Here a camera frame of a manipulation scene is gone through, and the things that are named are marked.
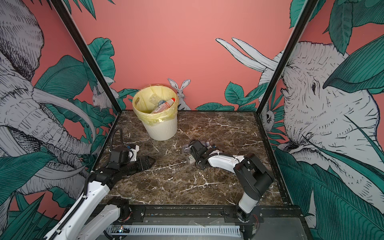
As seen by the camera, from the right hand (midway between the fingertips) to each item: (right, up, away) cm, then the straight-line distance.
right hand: (191, 154), depth 91 cm
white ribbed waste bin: (-17, +13, +3) cm, 22 cm away
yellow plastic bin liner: (-33, +31, +5) cm, 45 cm away
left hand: (-22, -1, -13) cm, 25 cm away
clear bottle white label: (0, -3, -2) cm, 4 cm away
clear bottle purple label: (-4, +3, +4) cm, 6 cm away
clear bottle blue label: (-24, +34, +5) cm, 42 cm away
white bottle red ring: (-17, +29, -3) cm, 34 cm away
